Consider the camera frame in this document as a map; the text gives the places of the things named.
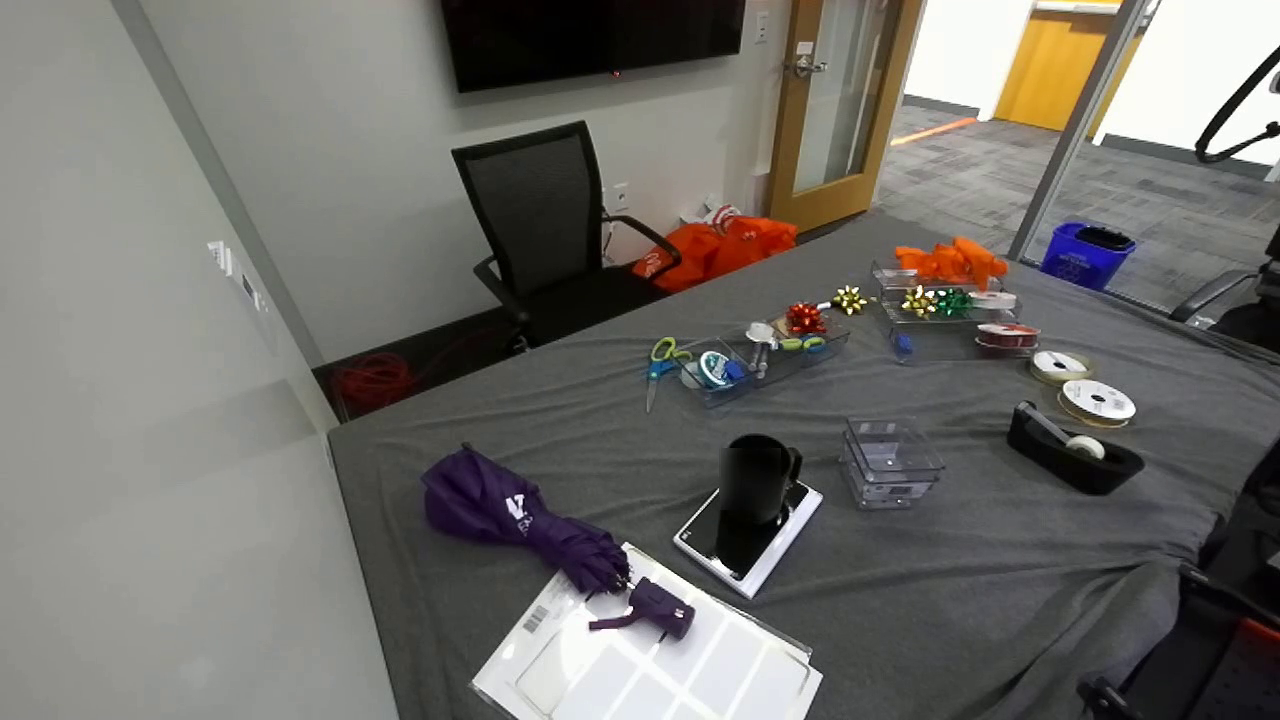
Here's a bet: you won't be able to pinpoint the red ribbon disc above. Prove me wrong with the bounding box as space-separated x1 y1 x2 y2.
974 320 1040 356

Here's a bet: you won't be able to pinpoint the stacked clear containers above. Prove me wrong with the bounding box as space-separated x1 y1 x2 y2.
842 421 944 508

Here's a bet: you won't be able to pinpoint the clear tray with craft items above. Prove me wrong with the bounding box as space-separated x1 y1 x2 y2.
676 320 842 397

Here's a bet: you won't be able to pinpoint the orange bag on floor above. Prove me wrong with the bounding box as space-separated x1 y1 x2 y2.
633 218 799 293

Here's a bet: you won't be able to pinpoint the black mug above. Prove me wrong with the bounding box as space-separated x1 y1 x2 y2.
717 431 802 574

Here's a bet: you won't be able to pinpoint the red gift bow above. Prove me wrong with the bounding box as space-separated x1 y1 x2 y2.
785 300 824 336

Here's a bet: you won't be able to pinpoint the white framed tablet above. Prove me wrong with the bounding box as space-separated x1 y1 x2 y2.
671 485 824 601

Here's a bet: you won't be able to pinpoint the black mesh office chair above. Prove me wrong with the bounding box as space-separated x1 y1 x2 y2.
450 119 684 350

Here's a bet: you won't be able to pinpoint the gold gift bow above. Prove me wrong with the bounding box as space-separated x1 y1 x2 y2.
831 285 872 318

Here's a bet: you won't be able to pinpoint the purple folded umbrella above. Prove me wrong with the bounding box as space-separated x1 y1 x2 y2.
424 444 694 641

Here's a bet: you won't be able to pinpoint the clear tray with bows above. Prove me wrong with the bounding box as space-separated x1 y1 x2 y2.
872 268 1021 323

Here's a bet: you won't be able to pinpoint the white label sheet stack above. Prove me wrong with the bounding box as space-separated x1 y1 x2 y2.
471 543 824 720

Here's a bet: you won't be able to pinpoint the green gift bow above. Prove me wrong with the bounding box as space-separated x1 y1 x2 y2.
933 287 970 320

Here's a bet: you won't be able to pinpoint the grey table cloth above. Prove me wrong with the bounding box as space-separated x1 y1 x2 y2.
333 212 1280 720

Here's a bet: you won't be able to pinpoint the wooden door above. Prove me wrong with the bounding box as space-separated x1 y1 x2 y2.
762 0 923 229

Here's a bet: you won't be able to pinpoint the white ribbon spool far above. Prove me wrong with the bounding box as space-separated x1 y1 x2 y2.
1027 350 1086 386

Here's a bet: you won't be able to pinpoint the white ribbon spool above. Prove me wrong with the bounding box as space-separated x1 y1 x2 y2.
1027 350 1086 386
1060 375 1134 425

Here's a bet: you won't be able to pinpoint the white ribbon spool near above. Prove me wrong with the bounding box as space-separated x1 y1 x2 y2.
1060 375 1134 425

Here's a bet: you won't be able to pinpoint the blue recycling bin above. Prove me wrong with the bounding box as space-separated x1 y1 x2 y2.
1040 219 1134 287

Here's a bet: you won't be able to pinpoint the black tape dispenser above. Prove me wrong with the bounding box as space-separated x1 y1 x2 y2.
1006 405 1144 497

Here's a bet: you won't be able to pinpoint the green handled scissors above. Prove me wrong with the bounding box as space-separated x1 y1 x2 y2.
645 336 689 405

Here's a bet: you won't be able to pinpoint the wall mounted black television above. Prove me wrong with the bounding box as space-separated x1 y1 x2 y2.
438 0 743 91

